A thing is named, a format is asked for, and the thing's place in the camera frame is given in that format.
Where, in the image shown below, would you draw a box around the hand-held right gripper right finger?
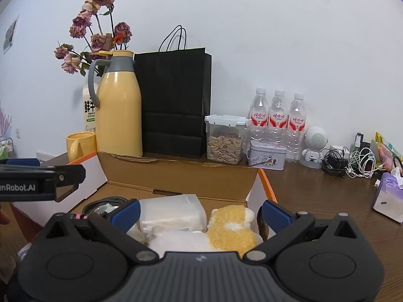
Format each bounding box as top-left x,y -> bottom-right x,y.
242,200 -> 359,263

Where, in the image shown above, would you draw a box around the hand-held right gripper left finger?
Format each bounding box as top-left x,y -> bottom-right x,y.
39,199 -> 161,263

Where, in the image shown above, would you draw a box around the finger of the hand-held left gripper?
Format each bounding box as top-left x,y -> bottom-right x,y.
47,164 -> 86,203
0,158 -> 41,172

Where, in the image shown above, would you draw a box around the black braided cable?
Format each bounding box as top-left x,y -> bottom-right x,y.
72,197 -> 129,221

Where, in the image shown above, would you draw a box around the translucent cotton swab box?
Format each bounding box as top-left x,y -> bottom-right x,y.
139,194 -> 208,235

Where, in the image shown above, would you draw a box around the white yellow plush sheep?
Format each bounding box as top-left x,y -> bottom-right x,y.
148,205 -> 264,258

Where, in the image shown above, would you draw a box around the red cardboard box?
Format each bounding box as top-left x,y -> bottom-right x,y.
9,151 -> 278,258

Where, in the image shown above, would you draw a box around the metal storage rack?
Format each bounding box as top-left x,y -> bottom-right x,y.
0,137 -> 15,158

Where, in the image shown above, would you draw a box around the yellow mug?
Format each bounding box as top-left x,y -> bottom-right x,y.
66,131 -> 97,163

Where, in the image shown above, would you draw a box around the purple feather decoration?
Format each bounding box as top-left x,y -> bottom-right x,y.
0,101 -> 13,139

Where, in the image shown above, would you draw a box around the white printed tin box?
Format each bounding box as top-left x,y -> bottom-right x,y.
246,140 -> 286,171

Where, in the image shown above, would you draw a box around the white milk carton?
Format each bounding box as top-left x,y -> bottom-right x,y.
82,82 -> 100,133

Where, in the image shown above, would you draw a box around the yellow thermos jug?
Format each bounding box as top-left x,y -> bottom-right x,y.
87,50 -> 144,158

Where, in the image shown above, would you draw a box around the white robot toy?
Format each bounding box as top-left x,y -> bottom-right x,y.
299,126 -> 329,169

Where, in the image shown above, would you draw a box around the clear seed container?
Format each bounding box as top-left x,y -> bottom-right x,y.
205,114 -> 252,166

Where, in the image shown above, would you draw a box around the clear water bottle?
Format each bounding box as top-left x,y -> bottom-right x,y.
287,93 -> 307,163
249,88 -> 270,145
268,90 -> 289,145

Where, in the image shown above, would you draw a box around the purple tissue pack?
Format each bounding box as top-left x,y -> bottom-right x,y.
372,167 -> 403,224

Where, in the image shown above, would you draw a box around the black paper bag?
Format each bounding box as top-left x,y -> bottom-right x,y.
134,24 -> 212,159

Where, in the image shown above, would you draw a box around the yellow snack packet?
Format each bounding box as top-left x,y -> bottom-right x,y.
374,132 -> 403,172

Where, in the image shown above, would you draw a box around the dried pink rose bouquet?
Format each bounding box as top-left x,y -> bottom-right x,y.
54,0 -> 132,77

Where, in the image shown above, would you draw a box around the black tangled cables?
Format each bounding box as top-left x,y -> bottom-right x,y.
321,146 -> 350,177

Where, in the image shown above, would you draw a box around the white tangled cables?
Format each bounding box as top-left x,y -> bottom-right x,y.
345,149 -> 378,180

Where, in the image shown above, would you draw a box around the wall poster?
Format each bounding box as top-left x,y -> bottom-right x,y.
3,15 -> 20,55

